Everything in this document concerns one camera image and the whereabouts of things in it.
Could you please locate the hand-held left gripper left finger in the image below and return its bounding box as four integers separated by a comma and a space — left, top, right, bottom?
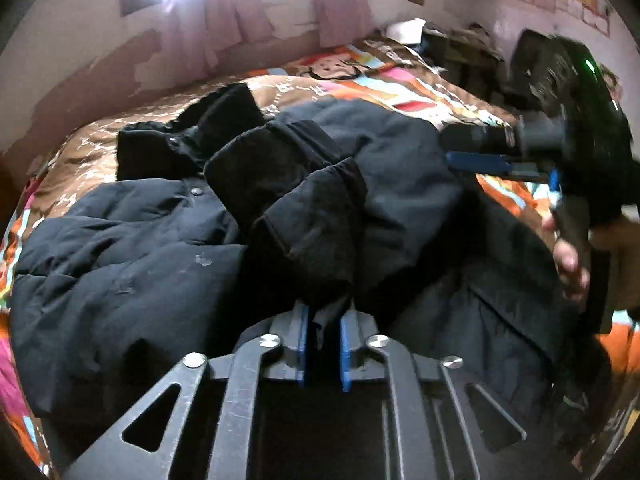
62, 301, 313, 480

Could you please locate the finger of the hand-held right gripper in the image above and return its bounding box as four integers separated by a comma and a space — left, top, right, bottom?
445, 151, 561, 183
440, 115, 523, 153

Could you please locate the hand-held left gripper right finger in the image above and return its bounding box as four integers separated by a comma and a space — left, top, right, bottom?
340, 305, 531, 480

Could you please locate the black padded jacket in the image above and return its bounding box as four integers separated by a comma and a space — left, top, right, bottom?
10, 82, 616, 461

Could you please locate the person's right hand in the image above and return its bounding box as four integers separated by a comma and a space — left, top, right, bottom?
542, 205, 591, 306

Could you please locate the dark cluttered furniture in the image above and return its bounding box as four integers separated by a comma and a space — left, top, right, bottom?
420, 20, 508, 106

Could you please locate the white cloth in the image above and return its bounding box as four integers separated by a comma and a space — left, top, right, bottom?
385, 17, 426, 43

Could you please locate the printed cartoon blanket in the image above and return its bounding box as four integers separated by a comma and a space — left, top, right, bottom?
0, 40, 640, 476

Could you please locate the narrow pink curtain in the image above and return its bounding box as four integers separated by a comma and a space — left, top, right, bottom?
312, 0, 373, 48

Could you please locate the wide pink curtain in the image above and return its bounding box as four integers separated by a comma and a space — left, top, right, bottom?
160, 0, 276, 61

